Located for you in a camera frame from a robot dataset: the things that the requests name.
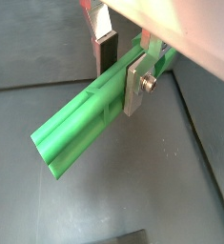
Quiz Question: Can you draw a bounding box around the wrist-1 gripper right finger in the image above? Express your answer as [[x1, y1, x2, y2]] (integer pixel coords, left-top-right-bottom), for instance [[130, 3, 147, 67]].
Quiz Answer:
[[124, 29, 171, 116]]

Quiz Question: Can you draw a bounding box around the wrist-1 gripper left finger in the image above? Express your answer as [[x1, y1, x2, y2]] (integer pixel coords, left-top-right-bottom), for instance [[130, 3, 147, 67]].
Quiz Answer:
[[79, 0, 118, 75]]

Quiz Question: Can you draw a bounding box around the green three prong object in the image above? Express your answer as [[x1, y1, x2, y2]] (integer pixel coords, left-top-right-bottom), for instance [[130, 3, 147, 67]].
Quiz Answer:
[[31, 36, 176, 179]]

